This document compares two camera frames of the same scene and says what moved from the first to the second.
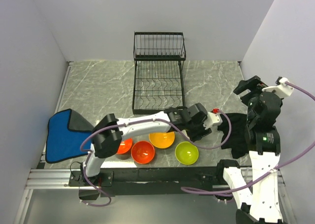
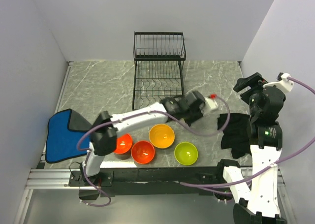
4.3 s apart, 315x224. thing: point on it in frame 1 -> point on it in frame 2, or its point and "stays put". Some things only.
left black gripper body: x=196 y=130 -> x=192 y=115
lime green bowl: x=186 y=153 stays put
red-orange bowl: x=123 y=151 stays put
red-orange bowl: x=142 y=152 stays put
